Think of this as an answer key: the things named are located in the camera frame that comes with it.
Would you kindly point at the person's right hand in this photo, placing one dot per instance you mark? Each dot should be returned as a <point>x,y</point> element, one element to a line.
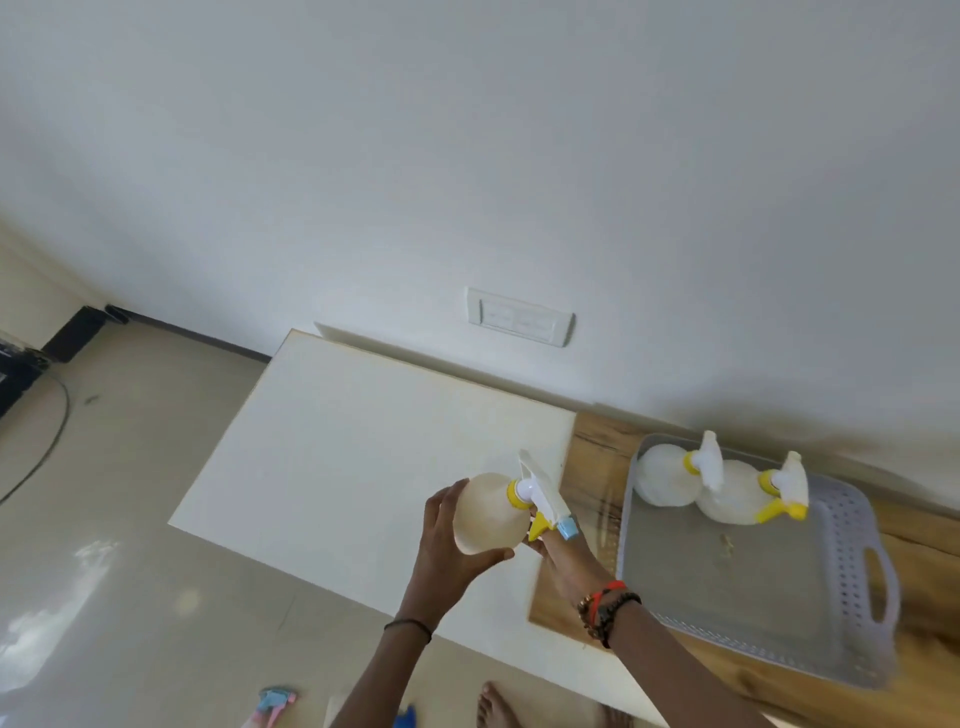
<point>574,566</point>

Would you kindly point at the person's left hand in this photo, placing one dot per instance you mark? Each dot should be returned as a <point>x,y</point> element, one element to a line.
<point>439,559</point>

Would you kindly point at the person's right thumb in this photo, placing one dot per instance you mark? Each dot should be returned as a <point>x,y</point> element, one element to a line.
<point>535,546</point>

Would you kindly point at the person's left thumb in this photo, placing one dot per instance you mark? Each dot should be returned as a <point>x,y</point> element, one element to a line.
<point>491,558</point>

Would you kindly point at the white yellow spray bottle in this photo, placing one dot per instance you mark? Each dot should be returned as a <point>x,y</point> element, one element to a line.
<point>487,514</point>
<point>667,476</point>
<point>731,495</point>

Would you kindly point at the person's right forearm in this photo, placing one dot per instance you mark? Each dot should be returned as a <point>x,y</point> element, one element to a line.
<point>675,667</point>

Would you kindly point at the person's left forearm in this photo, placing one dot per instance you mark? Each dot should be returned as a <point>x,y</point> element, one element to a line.
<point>379,679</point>

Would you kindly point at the red thread wristband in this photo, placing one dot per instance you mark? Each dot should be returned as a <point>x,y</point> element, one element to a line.
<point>600,596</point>

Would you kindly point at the black thread wristband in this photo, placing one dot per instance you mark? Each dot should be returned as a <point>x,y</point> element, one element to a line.
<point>409,625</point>

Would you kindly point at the person's right foot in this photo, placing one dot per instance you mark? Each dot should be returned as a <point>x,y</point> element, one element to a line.
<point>499,709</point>

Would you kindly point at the grey perforated plastic tray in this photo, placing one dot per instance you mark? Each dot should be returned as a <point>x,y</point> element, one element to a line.
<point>735,585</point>

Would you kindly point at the pink blue slipper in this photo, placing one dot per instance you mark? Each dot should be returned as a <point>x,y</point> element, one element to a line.
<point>270,706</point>

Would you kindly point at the black skirting strip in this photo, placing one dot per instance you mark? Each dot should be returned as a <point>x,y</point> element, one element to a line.
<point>187,330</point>

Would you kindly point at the wooden board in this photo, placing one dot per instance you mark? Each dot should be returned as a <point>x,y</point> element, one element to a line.
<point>922,645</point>

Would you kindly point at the black box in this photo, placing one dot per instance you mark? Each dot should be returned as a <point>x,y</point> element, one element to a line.
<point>73,334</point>

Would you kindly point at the black device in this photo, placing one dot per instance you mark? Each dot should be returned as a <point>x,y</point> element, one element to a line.
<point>16,375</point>

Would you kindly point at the white wall switch plate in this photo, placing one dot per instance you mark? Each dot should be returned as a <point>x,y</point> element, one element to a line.
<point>519,317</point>

